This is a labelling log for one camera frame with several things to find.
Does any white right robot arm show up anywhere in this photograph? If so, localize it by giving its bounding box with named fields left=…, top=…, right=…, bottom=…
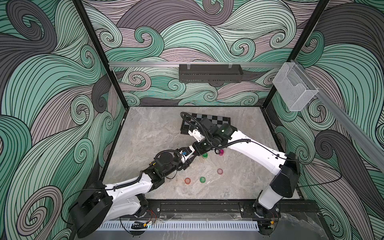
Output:
left=185, top=118, right=300, bottom=211

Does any white ventilated front strip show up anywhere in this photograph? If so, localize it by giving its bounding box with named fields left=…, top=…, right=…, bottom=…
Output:
left=98, top=221, right=259, bottom=233

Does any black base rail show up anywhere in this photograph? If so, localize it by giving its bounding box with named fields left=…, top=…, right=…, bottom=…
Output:
left=145, top=199, right=319, bottom=219

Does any black white chessboard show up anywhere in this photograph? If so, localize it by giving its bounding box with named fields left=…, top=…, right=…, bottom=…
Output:
left=180, top=113, right=231, bottom=135

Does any black wall shelf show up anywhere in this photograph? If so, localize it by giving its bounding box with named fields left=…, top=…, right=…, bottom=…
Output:
left=179, top=64, right=244, bottom=86

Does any clear plastic wall bin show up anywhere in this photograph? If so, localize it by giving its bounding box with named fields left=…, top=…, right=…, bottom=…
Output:
left=273, top=62, right=319, bottom=112

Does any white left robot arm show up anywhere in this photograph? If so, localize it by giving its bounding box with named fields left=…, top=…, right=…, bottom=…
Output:
left=68, top=143, right=206, bottom=239

